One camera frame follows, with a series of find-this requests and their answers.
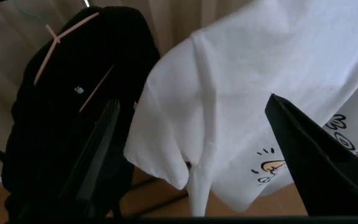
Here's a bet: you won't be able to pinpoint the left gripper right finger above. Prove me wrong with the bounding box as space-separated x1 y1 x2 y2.
264 94 358 216

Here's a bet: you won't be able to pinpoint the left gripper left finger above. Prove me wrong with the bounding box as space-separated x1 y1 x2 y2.
4 98 121 218

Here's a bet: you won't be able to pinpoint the black shorts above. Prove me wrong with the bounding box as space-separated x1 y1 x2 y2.
1 5 162 218

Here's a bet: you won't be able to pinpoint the white printed garment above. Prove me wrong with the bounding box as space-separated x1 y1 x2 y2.
123 0 358 217

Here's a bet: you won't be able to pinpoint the pink clothes hanger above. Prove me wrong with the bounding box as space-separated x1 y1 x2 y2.
33 12 116 114

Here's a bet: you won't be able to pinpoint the black clothes rack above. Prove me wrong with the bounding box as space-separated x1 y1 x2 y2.
0 0 190 218

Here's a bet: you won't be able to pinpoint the beige curtain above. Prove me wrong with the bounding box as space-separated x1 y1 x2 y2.
0 0 254 190

